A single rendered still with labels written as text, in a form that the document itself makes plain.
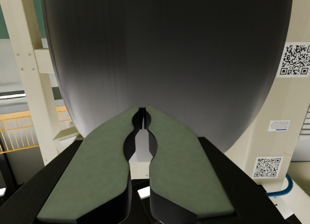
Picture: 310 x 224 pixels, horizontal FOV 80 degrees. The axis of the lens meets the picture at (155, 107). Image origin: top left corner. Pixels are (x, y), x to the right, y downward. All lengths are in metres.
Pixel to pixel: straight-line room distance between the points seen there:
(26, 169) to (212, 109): 11.41
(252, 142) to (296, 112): 0.13
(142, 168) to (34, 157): 10.40
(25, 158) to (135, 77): 11.04
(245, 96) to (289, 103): 0.31
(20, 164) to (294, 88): 11.26
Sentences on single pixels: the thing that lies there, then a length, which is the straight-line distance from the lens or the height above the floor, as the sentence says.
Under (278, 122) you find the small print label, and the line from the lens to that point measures 0.56.
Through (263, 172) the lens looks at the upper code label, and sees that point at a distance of 0.63.
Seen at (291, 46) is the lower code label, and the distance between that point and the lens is 0.51.
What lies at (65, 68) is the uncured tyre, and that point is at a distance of 0.24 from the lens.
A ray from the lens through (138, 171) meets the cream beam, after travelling 0.88.
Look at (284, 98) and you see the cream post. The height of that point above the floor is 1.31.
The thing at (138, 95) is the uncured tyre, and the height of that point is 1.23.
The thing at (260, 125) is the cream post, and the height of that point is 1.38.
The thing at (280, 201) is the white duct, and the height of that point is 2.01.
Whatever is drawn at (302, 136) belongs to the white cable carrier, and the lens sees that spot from 0.63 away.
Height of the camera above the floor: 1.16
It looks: 22 degrees up
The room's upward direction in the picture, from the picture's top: 180 degrees clockwise
